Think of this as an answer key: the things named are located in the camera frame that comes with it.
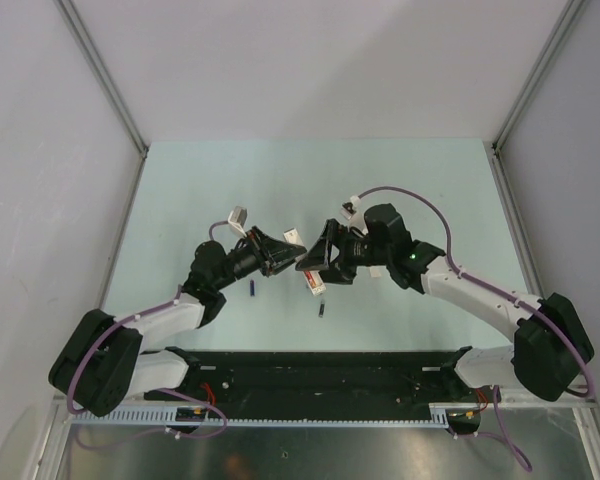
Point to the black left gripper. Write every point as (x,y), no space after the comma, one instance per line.
(260,245)

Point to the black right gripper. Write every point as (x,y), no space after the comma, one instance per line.
(340,272)

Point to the red orange battery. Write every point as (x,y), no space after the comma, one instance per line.
(311,280)

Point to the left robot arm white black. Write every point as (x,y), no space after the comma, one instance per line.
(108,359)

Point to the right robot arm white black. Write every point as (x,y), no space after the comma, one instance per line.
(548,343)

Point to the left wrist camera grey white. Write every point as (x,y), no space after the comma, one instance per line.
(236,221)

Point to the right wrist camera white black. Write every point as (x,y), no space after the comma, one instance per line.
(350,210)

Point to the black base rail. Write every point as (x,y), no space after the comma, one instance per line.
(327,385)

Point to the white slotted cable duct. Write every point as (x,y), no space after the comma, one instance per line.
(172,415)

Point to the left aluminium frame post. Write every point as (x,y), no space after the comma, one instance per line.
(95,61)

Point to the aluminium frame post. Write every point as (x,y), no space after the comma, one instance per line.
(554,44)
(95,61)

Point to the right aluminium frame post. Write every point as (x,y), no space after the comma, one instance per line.
(554,44)

